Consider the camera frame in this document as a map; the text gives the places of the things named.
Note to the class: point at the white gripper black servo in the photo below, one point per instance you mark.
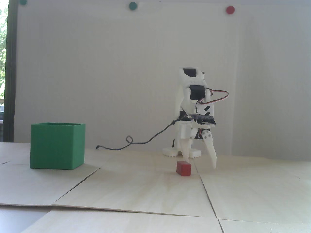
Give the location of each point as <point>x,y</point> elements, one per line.
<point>186,134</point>

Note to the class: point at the red block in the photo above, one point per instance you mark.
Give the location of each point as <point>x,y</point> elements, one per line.
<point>183,168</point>

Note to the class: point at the green box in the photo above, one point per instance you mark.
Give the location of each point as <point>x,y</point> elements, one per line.
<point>56,145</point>

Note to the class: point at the red round magnet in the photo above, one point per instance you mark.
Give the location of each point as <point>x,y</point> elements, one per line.
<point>230,9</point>

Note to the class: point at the green round magnet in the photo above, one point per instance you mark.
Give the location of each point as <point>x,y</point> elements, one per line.
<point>133,6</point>
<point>23,2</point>

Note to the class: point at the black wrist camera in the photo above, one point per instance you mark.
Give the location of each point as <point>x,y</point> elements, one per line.
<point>205,119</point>

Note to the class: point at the dark window frame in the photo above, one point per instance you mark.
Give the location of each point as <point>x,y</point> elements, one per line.
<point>11,72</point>

